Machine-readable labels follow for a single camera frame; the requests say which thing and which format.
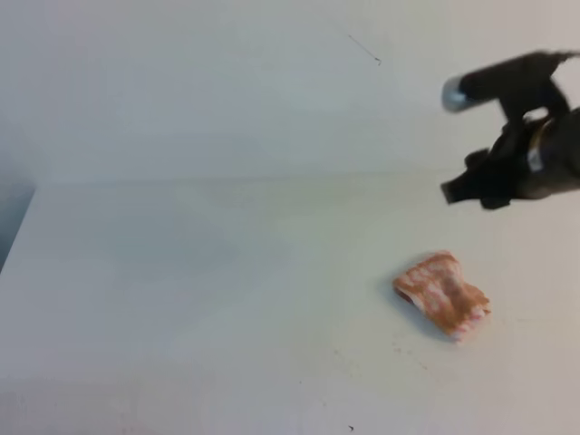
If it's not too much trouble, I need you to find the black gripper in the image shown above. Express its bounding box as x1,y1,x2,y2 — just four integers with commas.
440,121,551,209

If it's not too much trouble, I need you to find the orange white patterned rag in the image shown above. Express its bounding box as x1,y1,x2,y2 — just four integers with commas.
392,251,491,343

